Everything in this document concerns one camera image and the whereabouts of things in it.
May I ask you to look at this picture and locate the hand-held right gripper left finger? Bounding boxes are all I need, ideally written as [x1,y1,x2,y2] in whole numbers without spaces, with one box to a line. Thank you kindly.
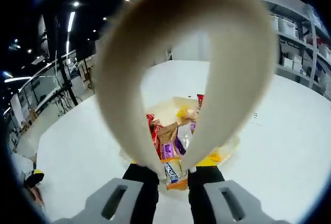
[51,160,160,224]

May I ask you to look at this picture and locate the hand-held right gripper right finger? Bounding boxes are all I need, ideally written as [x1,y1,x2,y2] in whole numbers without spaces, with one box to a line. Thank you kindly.
[187,156,275,224]

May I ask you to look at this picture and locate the orange food packet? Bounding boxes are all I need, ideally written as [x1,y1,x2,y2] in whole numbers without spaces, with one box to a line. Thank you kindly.
[162,160,189,191]

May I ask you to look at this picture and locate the brown food packet purple label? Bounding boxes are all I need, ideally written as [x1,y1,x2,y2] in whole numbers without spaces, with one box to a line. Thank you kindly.
[156,122,182,160]

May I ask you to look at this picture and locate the cream food container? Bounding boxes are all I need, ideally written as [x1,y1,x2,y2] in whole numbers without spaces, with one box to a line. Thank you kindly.
[118,95,241,167]

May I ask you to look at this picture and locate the small red food packet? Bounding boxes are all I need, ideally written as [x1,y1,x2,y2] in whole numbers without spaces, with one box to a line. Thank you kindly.
[196,94,206,111]

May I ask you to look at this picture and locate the white food tongs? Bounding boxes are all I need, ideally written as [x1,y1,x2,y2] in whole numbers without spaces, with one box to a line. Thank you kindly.
[93,0,281,181]

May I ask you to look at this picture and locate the white table socket panel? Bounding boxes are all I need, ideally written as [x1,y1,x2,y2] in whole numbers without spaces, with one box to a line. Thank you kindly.
[249,112,267,128]

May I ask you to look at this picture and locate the black tripod stand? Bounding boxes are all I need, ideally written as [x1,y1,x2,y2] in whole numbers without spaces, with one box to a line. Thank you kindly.
[53,14,79,107]

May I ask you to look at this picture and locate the white cardboard box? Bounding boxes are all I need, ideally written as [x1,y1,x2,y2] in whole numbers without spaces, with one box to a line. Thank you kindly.
[283,55,304,71]

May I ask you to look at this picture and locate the short ceiling strip light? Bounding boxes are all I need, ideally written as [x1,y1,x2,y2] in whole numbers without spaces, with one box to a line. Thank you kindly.
[65,10,77,54]

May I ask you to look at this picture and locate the grey metal shelf rack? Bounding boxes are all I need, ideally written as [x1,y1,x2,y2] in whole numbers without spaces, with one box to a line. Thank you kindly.
[260,0,331,97]

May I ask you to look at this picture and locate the round ceiling spotlights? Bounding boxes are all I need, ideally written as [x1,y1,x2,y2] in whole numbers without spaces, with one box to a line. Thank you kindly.
[12,0,131,54]

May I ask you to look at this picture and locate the row of white storage bins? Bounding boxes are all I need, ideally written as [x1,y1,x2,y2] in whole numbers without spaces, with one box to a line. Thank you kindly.
[270,14,305,39]

